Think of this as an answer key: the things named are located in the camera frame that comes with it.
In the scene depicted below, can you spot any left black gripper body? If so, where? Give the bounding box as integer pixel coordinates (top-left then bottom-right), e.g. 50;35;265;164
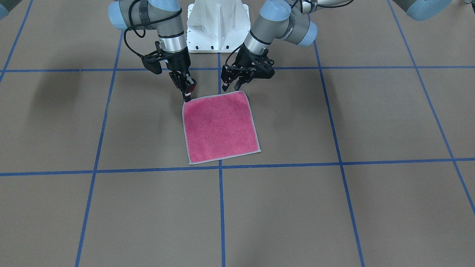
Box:
221;44;268;91

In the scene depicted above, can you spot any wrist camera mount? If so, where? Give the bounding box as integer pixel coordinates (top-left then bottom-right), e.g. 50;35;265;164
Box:
254;55;275;79
141;50;168;75

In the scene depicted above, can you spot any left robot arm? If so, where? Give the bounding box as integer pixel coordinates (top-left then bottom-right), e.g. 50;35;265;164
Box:
221;0;351;92

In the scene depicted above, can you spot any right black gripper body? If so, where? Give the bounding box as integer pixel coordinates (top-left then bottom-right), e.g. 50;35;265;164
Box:
163;50;197;93

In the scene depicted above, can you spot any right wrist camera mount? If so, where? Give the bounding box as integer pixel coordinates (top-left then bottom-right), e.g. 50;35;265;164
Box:
141;50;168;75

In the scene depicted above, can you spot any pink square towel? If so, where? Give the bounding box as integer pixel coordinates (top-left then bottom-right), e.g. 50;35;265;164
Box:
182;91;261;165

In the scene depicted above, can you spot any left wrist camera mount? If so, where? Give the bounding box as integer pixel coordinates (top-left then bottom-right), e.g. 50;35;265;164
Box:
254;55;275;79

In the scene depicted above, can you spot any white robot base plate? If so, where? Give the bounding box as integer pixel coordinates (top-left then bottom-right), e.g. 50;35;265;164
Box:
186;0;251;53

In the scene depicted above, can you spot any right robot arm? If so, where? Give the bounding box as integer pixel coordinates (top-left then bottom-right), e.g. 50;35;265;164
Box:
108;0;197;102

